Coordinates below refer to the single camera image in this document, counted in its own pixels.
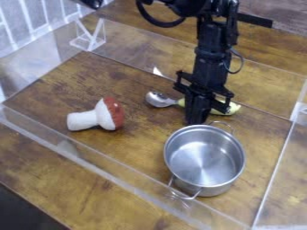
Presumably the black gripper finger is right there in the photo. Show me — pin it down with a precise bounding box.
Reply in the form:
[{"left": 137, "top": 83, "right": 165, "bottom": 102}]
[
  {"left": 184, "top": 94, "right": 195, "bottom": 125},
  {"left": 195, "top": 96, "right": 211, "bottom": 124}
]

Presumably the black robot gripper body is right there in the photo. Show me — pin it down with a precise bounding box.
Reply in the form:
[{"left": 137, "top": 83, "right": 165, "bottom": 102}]
[{"left": 171, "top": 48, "right": 235, "bottom": 115}]

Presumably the green handled metal spoon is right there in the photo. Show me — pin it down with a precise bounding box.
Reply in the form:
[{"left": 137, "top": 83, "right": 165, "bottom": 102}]
[{"left": 145, "top": 92, "right": 242, "bottom": 116}]

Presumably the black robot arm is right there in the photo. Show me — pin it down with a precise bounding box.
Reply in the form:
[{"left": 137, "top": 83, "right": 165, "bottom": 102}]
[{"left": 136, "top": 0, "right": 242, "bottom": 125}]

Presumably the black strip on table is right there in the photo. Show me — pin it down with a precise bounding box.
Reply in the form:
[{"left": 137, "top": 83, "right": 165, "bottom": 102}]
[{"left": 239, "top": 13, "right": 274, "bottom": 28}]

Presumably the small stainless steel pot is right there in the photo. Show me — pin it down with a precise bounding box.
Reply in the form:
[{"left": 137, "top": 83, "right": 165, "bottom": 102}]
[{"left": 163, "top": 121, "right": 246, "bottom": 200}]

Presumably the red and white toy mushroom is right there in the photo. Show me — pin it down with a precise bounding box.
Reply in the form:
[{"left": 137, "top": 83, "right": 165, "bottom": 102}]
[{"left": 67, "top": 97, "right": 124, "bottom": 131}]

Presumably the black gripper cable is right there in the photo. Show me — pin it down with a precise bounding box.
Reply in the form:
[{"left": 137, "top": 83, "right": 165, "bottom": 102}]
[{"left": 222, "top": 48, "right": 246, "bottom": 75}]

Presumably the clear acrylic triangular bracket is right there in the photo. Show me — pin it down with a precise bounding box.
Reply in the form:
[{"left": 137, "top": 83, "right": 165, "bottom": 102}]
[{"left": 69, "top": 19, "right": 107, "bottom": 51}]

